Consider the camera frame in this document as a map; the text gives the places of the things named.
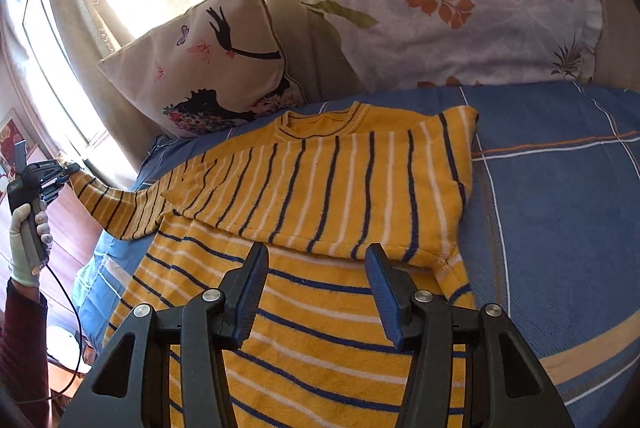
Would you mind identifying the yellow striped knit sweater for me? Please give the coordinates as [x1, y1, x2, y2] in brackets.
[70, 102, 478, 427]

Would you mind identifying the maroon sleeved left forearm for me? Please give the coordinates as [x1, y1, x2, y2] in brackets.
[1, 280, 50, 427]

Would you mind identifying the white gloved left hand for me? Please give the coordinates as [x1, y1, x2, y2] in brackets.
[10, 201, 52, 289]

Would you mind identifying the blue plaid bed sheet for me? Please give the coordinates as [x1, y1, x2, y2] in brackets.
[72, 82, 639, 427]

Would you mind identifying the cream cushion with lady silhouette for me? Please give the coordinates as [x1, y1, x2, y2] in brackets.
[98, 0, 305, 137]

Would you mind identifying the floral leaf print pillow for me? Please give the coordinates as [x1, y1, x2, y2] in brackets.
[297, 0, 603, 92]

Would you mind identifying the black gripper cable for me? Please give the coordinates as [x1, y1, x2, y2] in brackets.
[12, 259, 84, 406]

